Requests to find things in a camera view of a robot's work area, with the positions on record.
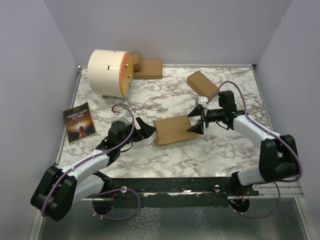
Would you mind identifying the large flat cardboard box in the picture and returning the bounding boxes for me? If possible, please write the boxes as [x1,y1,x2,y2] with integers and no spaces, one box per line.
[133,59,162,80]

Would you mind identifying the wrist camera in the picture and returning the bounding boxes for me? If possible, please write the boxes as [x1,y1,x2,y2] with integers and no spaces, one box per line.
[195,96,209,109]
[115,109,133,126]

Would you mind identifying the small cardboard box at back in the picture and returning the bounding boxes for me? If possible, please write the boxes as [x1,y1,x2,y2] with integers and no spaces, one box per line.
[131,52,143,72]

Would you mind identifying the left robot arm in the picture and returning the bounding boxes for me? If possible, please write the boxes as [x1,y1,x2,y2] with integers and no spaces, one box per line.
[30,117,156,222]

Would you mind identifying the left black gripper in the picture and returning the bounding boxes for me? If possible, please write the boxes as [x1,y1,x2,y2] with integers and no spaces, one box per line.
[118,117,156,149]

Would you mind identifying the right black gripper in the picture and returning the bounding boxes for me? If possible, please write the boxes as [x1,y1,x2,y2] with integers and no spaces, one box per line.
[187,106,225,134]

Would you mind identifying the folded brown cardboard box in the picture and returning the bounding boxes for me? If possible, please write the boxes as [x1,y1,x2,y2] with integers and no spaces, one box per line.
[187,70,218,99]

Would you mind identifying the round white drawer cabinet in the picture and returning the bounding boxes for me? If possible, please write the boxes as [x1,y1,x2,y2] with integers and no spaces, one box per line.
[87,49,134,98]

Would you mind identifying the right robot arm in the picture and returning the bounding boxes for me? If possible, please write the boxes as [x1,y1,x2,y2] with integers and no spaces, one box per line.
[188,90,301,196]

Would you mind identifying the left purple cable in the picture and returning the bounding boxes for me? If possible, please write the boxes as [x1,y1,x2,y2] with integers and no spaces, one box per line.
[41,104,142,221]

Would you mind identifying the dark book three days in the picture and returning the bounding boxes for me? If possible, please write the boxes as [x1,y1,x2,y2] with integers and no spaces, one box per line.
[63,102,97,143]

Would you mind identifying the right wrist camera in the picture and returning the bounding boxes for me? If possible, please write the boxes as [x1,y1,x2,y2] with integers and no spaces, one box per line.
[195,96,209,109]

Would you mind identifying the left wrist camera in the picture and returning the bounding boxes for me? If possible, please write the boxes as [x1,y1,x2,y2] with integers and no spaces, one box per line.
[115,109,133,126]

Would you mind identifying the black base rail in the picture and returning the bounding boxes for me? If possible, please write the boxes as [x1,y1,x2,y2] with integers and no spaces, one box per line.
[87,173,260,213]

